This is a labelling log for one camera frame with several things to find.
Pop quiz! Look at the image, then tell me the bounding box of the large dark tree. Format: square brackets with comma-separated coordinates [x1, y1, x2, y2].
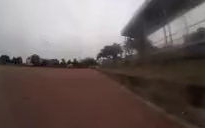
[96, 42, 124, 64]

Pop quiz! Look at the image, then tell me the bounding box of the red running track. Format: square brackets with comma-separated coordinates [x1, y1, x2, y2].
[0, 67, 192, 128]

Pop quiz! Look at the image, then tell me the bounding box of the row of distant trees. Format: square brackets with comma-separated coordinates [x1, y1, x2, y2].
[0, 54, 99, 69]

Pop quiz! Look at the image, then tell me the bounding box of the grass strip beside track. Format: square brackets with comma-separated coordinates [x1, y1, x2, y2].
[97, 59, 205, 128]

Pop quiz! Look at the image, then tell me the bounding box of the grandstand building with roof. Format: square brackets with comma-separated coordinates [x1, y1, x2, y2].
[120, 0, 205, 68]

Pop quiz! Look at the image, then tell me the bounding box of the grass field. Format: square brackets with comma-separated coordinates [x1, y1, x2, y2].
[0, 64, 71, 71]

